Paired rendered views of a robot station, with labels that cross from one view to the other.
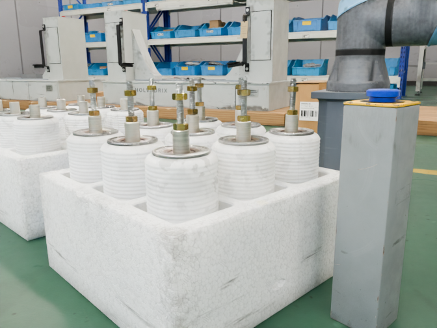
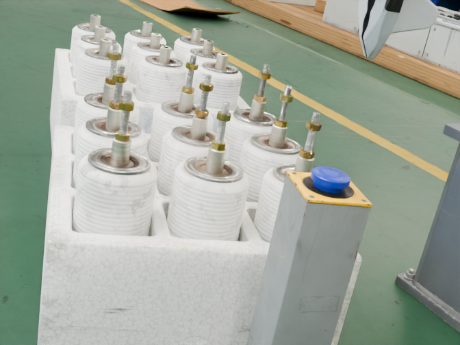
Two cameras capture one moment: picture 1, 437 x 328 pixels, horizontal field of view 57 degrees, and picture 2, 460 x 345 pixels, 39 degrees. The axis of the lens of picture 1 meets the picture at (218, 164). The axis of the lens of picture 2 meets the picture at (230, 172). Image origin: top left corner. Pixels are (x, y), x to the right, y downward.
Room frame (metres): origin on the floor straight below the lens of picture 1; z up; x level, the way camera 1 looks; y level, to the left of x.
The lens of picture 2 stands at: (-0.08, -0.40, 0.56)
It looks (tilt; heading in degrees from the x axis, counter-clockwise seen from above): 22 degrees down; 26
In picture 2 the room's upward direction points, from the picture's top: 11 degrees clockwise
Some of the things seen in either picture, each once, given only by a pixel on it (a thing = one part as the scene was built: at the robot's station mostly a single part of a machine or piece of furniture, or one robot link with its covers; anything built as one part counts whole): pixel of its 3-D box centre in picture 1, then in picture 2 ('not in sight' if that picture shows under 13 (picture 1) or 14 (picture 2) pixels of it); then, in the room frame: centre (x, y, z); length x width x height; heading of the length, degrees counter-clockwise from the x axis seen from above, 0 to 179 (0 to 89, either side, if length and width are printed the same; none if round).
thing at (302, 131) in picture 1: (291, 132); (300, 177); (0.67, -0.12, 0.25); 0.08 x 0.08 x 0.01
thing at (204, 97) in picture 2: (192, 101); (203, 100); (0.68, 0.04, 0.30); 0.01 x 0.01 x 0.08
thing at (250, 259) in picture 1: (194, 221); (180, 236); (0.68, 0.04, 0.09); 0.39 x 0.39 x 0.18; 43
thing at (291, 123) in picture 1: (291, 124); (303, 168); (0.67, -0.12, 0.26); 0.02 x 0.02 x 0.03
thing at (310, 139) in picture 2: (292, 101); (309, 140); (0.67, -0.12, 0.30); 0.01 x 0.01 x 0.08
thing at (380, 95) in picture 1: (382, 97); (329, 182); (0.52, -0.21, 0.32); 0.04 x 0.04 x 0.02
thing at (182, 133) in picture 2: (192, 132); (197, 136); (0.68, 0.04, 0.25); 0.08 x 0.08 x 0.01
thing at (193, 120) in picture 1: (192, 124); (198, 128); (0.68, 0.04, 0.26); 0.02 x 0.02 x 0.03
